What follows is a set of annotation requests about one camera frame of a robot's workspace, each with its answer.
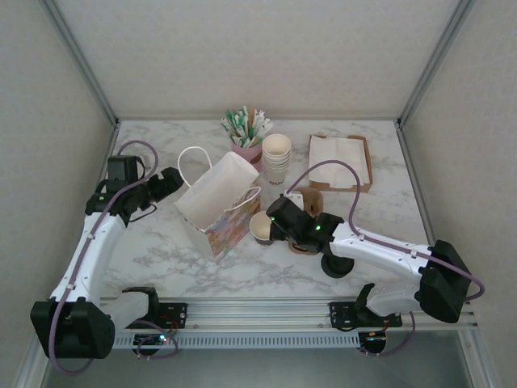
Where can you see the dark paper coffee cup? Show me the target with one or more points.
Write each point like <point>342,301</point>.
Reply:
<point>259,228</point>

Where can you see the animal print paper gift bag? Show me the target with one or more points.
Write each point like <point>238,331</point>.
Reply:
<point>218,190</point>

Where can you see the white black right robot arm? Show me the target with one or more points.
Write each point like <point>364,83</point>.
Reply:
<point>375,250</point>

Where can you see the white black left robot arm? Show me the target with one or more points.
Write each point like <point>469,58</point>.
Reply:
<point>93,250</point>

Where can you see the stack of brown pulp carriers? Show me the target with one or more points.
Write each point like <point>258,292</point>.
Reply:
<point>312,202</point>

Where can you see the stack of black cup lids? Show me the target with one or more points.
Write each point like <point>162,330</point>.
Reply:
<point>337,266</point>

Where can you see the stack of cream paper cups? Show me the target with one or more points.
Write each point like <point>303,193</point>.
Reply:
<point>276,161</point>

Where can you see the brown cardboard napkin tray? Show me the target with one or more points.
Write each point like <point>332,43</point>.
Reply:
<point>363,184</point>

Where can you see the white paper napkins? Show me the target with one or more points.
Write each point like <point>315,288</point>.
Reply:
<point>335,155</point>

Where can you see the pink paper cup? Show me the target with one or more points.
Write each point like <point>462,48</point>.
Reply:
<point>252,155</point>

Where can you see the wooden stirrer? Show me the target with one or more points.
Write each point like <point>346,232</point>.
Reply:
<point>253,123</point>

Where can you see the black controller board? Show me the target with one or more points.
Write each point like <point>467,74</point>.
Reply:
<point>373,338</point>
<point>151,339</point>

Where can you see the aluminium side rail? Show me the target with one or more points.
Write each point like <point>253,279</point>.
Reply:
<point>108,157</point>
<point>416,182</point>

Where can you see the aluminium front rail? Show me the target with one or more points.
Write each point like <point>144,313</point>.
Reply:
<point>258,313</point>

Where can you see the aluminium frame post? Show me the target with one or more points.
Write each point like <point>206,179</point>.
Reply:
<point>436,60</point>
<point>81,60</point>

